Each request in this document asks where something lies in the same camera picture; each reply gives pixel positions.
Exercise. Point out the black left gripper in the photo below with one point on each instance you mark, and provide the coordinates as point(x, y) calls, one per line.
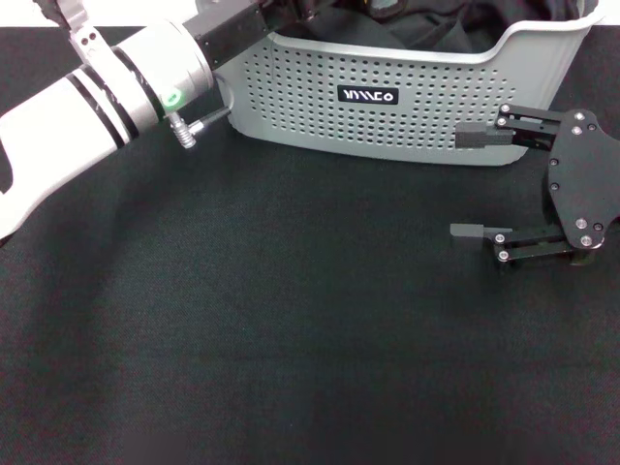
point(227, 29)

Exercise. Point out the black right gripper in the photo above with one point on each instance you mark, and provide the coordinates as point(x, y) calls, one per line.
point(586, 184)

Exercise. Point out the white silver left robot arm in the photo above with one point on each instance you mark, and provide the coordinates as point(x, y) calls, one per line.
point(72, 121)

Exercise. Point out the grey perforated plastic storage box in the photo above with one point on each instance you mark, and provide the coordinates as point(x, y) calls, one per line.
point(436, 82)

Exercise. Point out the black crumpled cloth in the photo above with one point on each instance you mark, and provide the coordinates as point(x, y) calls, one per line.
point(436, 24)

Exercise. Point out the silver camera mount bracket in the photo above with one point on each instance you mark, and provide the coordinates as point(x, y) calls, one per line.
point(84, 39)

